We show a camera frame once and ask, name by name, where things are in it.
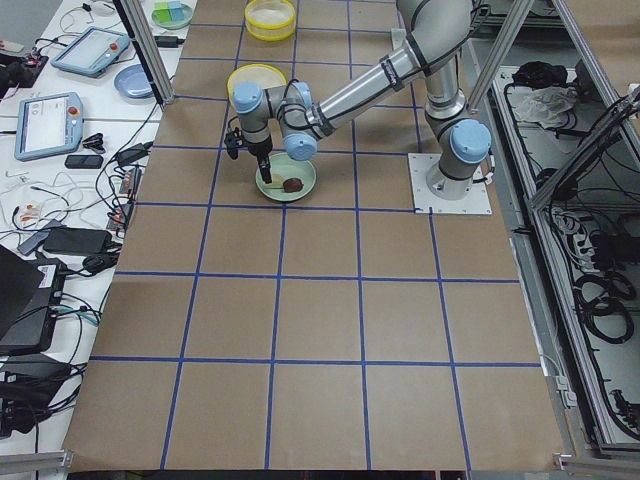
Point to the teach pendant near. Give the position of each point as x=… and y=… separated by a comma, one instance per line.
x=48, y=126

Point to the crumpled white cloth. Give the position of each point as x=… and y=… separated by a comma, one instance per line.
x=547, y=107

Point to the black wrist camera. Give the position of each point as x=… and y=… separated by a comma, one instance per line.
x=233, y=142

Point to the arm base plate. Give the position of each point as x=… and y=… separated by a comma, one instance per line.
x=434, y=193

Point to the black laptop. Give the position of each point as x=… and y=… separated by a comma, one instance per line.
x=30, y=289

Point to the blue plate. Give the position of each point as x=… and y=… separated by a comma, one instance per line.
x=132, y=82

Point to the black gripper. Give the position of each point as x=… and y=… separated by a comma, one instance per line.
x=260, y=149

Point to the brown chocolate bun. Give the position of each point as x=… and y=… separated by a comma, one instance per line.
x=293, y=185

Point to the white steamed bun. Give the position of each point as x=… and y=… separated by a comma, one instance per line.
x=276, y=181

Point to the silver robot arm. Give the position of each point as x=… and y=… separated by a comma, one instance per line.
x=435, y=31

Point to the black power brick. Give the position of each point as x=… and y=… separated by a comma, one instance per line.
x=76, y=241

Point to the yellow bamboo steamer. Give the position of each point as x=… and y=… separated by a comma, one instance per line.
x=270, y=20
x=266, y=76

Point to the teach pendant far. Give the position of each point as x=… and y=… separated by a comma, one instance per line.
x=92, y=52

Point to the black power adapter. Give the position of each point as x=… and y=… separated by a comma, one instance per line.
x=168, y=41

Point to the mint green plate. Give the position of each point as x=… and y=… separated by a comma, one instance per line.
x=287, y=167

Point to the aluminium frame post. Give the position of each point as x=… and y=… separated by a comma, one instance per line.
x=136, y=25

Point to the teach pendant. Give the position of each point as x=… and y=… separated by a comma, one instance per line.
x=92, y=52
x=48, y=126

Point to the green glass bowl with blocks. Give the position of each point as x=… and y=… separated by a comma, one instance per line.
x=171, y=15

